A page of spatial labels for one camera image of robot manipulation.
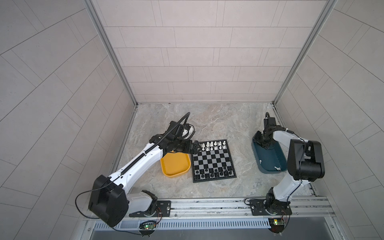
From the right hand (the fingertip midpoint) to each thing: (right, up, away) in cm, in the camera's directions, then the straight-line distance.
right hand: (253, 139), depth 96 cm
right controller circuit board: (+1, -35, -28) cm, 45 cm away
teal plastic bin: (+9, -12, -7) cm, 16 cm away
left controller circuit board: (-58, -34, -31) cm, 74 cm away
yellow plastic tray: (-50, -12, -11) cm, 52 cm away
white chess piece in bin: (0, -11, -11) cm, 16 cm away
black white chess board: (-27, -11, -11) cm, 31 cm away
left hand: (-36, -1, -19) cm, 41 cm away
